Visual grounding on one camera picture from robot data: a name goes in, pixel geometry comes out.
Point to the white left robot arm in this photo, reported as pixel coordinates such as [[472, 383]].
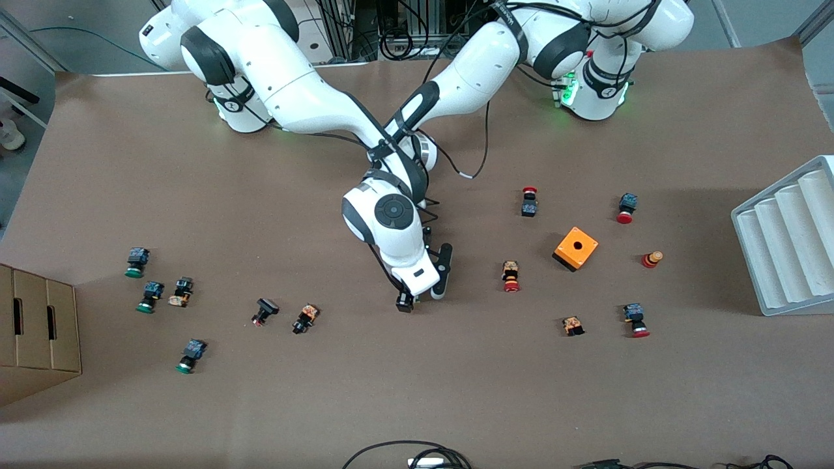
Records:
[[475, 65]]

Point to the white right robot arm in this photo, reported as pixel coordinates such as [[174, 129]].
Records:
[[306, 91]]

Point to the red button orange body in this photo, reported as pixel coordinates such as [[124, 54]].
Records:
[[511, 276]]

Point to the black square push button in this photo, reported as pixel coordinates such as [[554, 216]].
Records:
[[264, 311]]

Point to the red button black body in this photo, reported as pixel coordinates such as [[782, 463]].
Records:
[[529, 203]]

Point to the grey usb hub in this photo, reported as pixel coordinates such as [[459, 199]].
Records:
[[427, 463]]

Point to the small orange contact block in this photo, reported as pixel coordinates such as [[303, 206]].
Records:
[[573, 325]]

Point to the green push button blue body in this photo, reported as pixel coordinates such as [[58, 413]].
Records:
[[150, 296], [137, 262], [191, 355]]

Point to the orange black contact block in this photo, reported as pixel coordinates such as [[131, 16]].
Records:
[[180, 292]]

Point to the red mushroom button blue body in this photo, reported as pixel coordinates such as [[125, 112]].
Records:
[[626, 208], [636, 320]]

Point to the red yellow button head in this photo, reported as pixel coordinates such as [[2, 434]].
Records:
[[651, 259]]

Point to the dark connector plug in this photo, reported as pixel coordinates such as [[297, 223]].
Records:
[[603, 464]]

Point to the white platform board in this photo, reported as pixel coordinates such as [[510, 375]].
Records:
[[319, 29]]

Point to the black equipment rack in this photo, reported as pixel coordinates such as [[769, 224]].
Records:
[[417, 16]]

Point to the cardboard box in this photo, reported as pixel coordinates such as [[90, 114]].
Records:
[[39, 352]]

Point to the grey ribbed tray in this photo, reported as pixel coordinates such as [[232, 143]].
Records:
[[782, 247]]

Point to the black metal bar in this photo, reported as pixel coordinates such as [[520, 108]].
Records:
[[19, 90]]

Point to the black orange selector switch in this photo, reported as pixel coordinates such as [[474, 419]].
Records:
[[305, 318]]

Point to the orange button enclosure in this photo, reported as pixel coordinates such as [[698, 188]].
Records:
[[573, 251]]

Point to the aluminium frame post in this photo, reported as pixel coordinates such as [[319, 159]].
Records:
[[342, 32]]

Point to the grey metal frame bar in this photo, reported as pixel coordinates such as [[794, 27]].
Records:
[[816, 23], [32, 41]]

